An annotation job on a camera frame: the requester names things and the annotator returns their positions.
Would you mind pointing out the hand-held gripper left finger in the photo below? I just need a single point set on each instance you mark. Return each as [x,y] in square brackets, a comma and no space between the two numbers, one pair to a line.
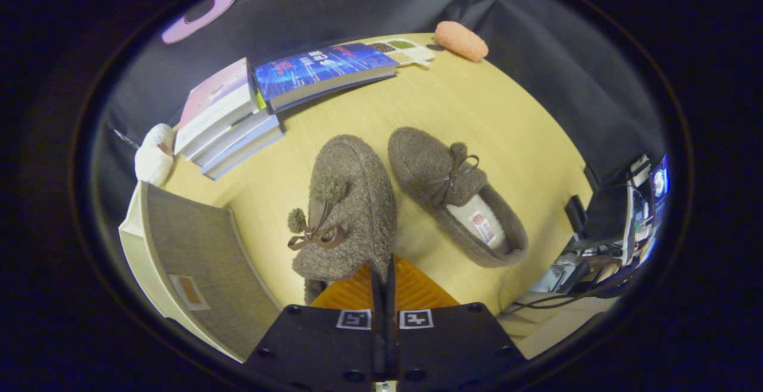
[322,344]

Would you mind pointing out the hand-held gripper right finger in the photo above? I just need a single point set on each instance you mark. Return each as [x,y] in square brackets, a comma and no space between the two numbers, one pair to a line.
[453,344]

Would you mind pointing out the brown fuzzy slipper shoe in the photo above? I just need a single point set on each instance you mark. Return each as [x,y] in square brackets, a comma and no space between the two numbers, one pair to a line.
[357,201]
[429,168]

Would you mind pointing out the beige fabric storage box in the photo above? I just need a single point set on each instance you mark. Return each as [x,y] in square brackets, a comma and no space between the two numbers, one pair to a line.
[197,255]

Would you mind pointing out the black stand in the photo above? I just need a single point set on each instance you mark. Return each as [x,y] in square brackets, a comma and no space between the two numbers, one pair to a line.
[576,213]

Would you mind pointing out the grey-blue cover book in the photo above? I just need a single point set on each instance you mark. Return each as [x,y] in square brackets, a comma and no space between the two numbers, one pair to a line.
[250,151]

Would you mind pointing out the white cover book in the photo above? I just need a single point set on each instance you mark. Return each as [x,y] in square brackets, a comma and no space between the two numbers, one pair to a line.
[238,136]

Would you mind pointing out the white fuzzy plush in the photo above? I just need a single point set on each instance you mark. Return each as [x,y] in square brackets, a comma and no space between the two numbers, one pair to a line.
[152,156]

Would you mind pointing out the computer monitor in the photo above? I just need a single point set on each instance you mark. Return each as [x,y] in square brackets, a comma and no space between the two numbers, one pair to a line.
[658,186]

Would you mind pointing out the pink cover book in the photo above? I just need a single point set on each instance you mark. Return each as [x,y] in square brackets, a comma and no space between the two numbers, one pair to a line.
[214,97]

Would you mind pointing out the blue cover book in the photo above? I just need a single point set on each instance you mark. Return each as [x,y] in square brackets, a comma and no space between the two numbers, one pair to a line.
[316,70]

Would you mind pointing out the white grain sample card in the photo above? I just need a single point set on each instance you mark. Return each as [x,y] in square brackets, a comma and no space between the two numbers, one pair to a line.
[402,49]

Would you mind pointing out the orange fuzzy plush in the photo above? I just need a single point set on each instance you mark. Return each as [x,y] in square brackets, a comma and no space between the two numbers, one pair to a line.
[460,40]

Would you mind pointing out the black backdrop cloth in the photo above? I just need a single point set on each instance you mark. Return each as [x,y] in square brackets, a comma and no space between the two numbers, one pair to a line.
[357,11]

